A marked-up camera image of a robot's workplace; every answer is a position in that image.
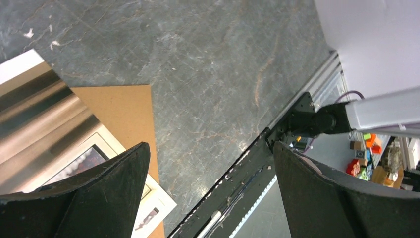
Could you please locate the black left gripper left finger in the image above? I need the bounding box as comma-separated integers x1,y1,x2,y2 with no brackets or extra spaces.
0,142,151,238

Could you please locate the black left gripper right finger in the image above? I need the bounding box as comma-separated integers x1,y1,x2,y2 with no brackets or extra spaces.
273,142,420,238

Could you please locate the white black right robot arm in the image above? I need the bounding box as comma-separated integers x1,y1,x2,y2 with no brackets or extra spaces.
286,87,420,138

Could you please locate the glossy printed photo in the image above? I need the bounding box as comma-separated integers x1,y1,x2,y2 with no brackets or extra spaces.
0,49,178,238

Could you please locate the pile of colourful toy blocks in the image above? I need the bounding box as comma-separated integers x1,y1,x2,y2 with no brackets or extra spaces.
345,133,383,181

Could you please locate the brown cardboard backing board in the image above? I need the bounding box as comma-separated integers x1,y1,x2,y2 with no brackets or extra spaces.
73,85,176,238

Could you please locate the white slotted cable duct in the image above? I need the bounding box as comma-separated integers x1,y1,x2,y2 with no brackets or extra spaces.
229,176,277,238

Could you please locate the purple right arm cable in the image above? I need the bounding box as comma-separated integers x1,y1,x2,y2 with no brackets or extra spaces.
303,90,365,154

